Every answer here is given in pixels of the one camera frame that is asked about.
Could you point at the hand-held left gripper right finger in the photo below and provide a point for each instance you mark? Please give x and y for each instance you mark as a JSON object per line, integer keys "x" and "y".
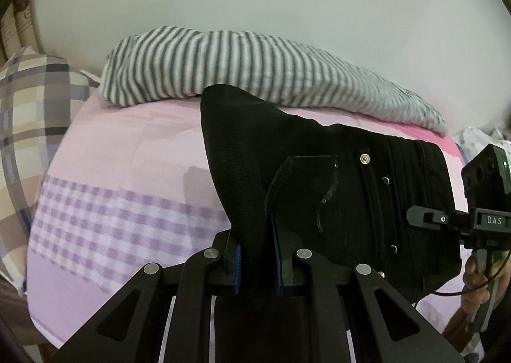
{"x": 277, "y": 267}

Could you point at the pink purple checked bed sheet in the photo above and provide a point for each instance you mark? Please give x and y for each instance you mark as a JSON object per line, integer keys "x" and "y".
{"x": 119, "y": 147}

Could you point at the person's right hand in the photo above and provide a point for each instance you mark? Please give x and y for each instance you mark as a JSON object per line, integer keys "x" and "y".
{"x": 473, "y": 287}

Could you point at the black pants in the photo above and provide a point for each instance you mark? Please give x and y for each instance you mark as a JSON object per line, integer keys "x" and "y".
{"x": 359, "y": 207}

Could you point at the white patterned cloth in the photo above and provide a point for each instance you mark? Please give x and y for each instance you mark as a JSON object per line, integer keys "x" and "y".
{"x": 473, "y": 139}

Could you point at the plaid pillow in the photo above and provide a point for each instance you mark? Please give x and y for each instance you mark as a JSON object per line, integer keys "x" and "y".
{"x": 32, "y": 107}

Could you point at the wooden headboard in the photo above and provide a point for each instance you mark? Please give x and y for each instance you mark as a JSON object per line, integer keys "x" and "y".
{"x": 16, "y": 23}

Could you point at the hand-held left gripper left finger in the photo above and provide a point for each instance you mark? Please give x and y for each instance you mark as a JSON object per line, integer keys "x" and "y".
{"x": 238, "y": 267}

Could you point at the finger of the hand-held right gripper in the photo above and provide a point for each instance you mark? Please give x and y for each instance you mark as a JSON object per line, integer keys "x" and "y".
{"x": 431, "y": 217}

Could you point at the grey white striped blanket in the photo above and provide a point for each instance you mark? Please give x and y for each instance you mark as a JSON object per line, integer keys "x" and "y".
{"x": 239, "y": 59}

